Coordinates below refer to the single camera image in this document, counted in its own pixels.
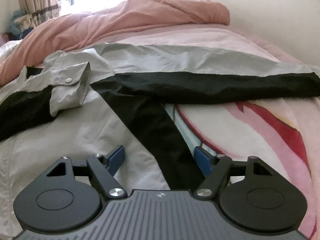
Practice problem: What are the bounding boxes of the grey and black jacket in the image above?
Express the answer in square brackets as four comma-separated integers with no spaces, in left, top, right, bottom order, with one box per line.
[1,43,319,239]

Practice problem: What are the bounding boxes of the pink cartoon fleece blanket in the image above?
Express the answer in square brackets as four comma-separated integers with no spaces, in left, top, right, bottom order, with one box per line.
[107,24,319,239]

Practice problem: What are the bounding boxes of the salmon pink duvet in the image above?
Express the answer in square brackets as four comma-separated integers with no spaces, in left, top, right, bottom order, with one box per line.
[1,0,231,86]

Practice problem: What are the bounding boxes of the white crumpled sheet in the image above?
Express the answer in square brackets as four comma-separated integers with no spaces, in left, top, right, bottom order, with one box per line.
[0,40,22,63]

